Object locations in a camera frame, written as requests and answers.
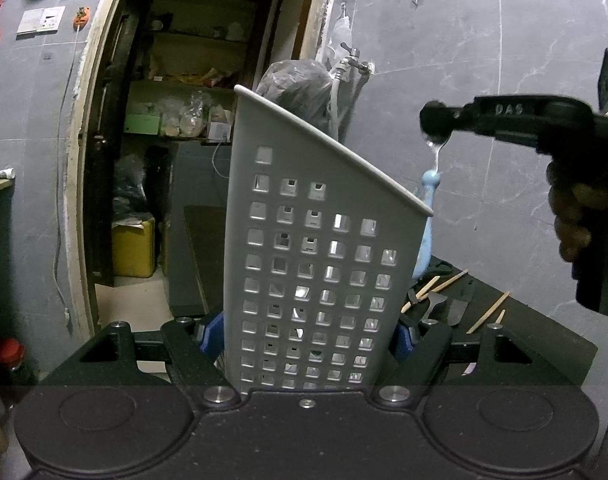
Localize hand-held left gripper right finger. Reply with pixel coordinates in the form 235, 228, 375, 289
371, 320, 581, 407

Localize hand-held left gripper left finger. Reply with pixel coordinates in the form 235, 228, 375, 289
43, 310, 243, 412

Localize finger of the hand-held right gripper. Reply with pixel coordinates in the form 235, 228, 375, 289
419, 94, 608, 157

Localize black spatula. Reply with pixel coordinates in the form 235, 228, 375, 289
446, 280, 476, 329

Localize blue handled metal spoon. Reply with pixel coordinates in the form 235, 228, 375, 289
410, 132, 452, 281

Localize white perforated utensil basket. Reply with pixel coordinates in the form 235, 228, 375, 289
219, 85, 435, 391

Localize person's right hand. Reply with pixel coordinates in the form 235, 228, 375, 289
546, 159, 608, 262

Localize yellow jerry can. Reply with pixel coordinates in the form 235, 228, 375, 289
111, 215, 157, 278

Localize grey cabinet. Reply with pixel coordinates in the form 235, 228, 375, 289
166, 140, 232, 311

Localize black plastic bags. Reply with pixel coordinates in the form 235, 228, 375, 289
113, 155, 150, 221

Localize small clear plastic bag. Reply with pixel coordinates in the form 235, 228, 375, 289
328, 2, 355, 63

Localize dark wooden door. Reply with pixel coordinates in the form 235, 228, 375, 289
85, 0, 137, 287

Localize red capped dark bottle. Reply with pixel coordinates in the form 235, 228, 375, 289
0, 338, 37, 388

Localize clear bags of food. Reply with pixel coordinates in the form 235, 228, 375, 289
159, 91, 235, 138

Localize green box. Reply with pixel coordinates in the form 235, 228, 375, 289
124, 112, 162, 136

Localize dark wooden shelf unit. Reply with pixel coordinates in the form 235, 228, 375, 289
126, 0, 273, 141

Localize thin white cable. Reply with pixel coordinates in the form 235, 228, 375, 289
55, 25, 81, 332

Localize white hose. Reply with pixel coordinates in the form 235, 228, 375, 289
329, 65, 350, 143

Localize pale door frame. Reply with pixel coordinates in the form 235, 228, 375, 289
66, 0, 342, 341

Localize white wall switch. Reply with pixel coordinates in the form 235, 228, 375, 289
16, 6, 66, 36

